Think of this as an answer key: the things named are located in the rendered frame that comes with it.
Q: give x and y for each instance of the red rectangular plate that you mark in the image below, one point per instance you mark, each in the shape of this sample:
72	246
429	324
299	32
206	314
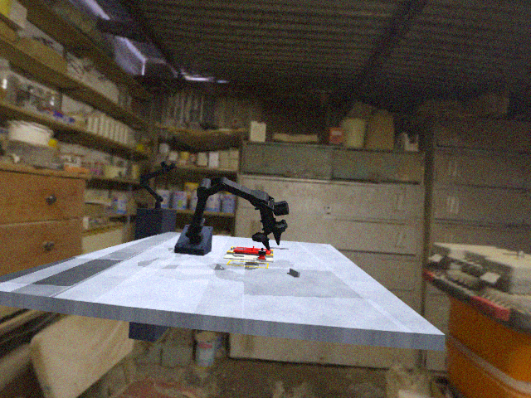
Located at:
248	251

